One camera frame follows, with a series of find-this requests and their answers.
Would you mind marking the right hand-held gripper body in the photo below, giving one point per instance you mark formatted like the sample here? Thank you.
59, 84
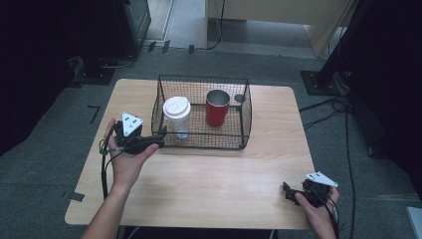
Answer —
318, 191

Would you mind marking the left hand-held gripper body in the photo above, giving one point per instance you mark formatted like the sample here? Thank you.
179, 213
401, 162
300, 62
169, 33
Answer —
130, 132

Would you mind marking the white lidded paper cup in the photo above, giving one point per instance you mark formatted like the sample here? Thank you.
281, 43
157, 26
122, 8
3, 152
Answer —
176, 114

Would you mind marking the red cup with steel inside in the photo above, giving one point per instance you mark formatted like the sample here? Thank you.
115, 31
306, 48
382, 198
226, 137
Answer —
217, 111

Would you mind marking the person's right hand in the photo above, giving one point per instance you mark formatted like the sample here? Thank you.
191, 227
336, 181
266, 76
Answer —
318, 219

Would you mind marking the person's left hand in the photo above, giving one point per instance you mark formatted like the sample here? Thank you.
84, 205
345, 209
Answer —
127, 166

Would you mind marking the grey tape patch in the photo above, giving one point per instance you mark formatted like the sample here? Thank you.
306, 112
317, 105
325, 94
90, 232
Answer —
76, 196

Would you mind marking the dark round disc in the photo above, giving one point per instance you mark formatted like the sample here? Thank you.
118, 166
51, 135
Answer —
239, 98

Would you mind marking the short black tape strip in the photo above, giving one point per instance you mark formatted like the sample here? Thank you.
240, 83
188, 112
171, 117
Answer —
151, 46
166, 46
191, 49

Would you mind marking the white flat object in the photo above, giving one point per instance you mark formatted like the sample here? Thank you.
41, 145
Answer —
415, 222

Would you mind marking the black cabinet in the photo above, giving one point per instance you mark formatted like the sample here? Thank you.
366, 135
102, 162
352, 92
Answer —
134, 23

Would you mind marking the black stand with base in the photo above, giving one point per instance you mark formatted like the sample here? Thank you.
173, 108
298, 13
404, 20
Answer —
326, 79

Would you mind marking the black stand base plate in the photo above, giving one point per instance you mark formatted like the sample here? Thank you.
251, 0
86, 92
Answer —
94, 74

